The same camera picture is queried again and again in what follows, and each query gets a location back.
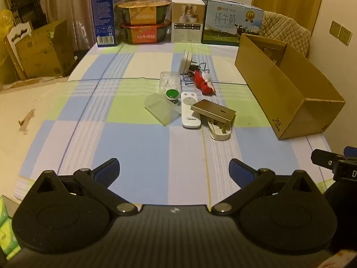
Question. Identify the white remote control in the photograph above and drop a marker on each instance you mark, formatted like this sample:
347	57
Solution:
189	111

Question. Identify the light blue cow milk box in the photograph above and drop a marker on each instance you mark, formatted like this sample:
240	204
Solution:
228	22

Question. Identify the small black adapter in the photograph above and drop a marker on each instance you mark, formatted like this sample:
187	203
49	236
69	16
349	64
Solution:
194	68

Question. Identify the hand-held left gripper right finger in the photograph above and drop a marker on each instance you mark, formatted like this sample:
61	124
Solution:
239	171

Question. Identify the red label instant rice bowl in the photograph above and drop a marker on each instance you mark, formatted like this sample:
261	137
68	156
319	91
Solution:
145	35

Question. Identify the clear plastic bag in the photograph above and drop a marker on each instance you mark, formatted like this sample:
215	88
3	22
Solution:
163	109

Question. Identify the quilted beige chair cover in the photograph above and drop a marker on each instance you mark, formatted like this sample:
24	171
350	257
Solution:
290	30

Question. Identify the brown cardboard box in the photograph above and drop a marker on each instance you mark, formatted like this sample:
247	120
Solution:
279	100

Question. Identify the gold wall socket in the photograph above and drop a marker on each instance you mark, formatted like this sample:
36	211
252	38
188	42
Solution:
345	36
335	29

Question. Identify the checked tablecloth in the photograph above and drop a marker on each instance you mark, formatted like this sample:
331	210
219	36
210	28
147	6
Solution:
139	150

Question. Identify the yellow label instant rice bowl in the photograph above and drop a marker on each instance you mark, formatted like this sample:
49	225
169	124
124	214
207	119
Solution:
142	14

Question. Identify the white power adapter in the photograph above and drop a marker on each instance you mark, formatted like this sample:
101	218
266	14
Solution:
185	61

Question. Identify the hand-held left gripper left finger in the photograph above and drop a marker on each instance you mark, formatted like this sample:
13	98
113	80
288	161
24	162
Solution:
110	170

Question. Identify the clear cotton swab box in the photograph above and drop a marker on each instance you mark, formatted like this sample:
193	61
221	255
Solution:
169	82

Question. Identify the small green-lidded jar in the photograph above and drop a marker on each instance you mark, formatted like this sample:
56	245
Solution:
172	95

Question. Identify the folded cardboard boxes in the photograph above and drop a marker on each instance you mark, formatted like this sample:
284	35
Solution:
41	53

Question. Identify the dark blue milk carton box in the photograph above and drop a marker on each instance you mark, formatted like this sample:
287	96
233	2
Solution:
107	16

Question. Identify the beige patterned curtain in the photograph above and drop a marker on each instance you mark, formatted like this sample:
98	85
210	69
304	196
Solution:
69	5

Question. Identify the yellow plastic bag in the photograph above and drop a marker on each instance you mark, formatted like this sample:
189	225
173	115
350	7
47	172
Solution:
5	28

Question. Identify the gold rectangular box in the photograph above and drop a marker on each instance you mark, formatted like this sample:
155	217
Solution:
214	111

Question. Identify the green tissue pack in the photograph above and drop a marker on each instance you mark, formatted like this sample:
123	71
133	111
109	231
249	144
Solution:
7	229

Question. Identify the white product box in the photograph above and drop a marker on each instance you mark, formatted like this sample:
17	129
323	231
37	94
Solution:
187	22

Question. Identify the red plush toy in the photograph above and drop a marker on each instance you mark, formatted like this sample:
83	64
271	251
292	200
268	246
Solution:
205	85

